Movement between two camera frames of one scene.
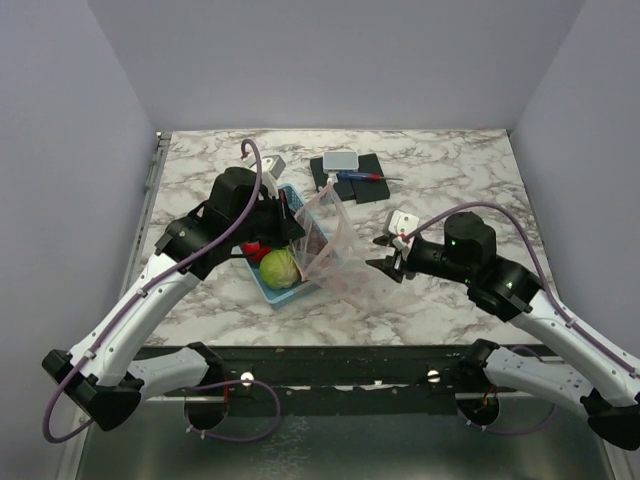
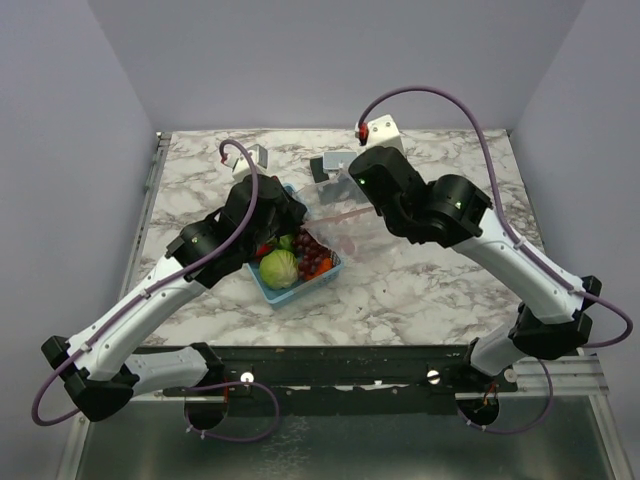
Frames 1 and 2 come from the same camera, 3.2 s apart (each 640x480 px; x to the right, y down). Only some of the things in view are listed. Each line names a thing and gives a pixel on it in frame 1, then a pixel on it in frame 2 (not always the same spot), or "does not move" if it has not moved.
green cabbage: [279, 269] does not move
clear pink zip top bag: [333, 254] to [344, 214]
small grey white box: [340, 160] does not move
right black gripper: [394, 265] to [378, 210]
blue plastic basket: [294, 199] does not move
